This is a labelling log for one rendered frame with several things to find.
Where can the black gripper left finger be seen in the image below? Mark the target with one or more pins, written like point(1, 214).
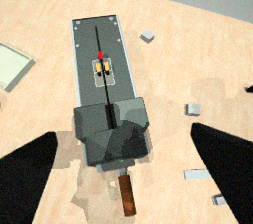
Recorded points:
point(23, 176)

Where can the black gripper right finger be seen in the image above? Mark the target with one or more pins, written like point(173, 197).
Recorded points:
point(229, 160)

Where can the light grey flat bar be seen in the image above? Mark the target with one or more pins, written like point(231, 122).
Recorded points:
point(196, 174)

